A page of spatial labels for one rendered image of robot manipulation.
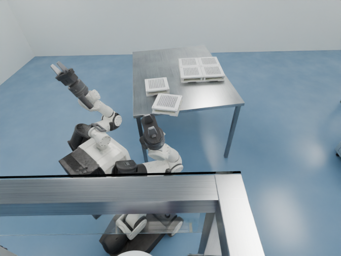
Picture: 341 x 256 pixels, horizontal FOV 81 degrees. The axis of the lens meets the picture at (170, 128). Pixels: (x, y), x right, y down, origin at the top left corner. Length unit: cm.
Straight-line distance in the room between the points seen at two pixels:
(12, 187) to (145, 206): 29
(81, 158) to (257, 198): 192
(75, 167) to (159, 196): 76
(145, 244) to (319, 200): 188
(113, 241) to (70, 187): 144
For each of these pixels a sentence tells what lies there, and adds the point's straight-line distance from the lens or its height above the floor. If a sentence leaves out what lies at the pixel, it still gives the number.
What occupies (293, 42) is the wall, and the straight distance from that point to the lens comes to 593.
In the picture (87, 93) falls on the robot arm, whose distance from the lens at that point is 130.
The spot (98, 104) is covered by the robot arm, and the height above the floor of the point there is 133.
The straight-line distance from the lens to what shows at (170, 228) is 72.
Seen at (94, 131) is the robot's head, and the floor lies 138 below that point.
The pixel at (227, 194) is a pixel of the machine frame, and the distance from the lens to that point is 44.
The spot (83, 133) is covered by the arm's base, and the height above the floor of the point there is 129.
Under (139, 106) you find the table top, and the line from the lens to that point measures 203.
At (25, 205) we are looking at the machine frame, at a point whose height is 171.
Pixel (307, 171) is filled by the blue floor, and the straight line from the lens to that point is 297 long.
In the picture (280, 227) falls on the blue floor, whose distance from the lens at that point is 244.
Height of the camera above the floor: 209
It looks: 43 degrees down
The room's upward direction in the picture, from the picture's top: 3 degrees counter-clockwise
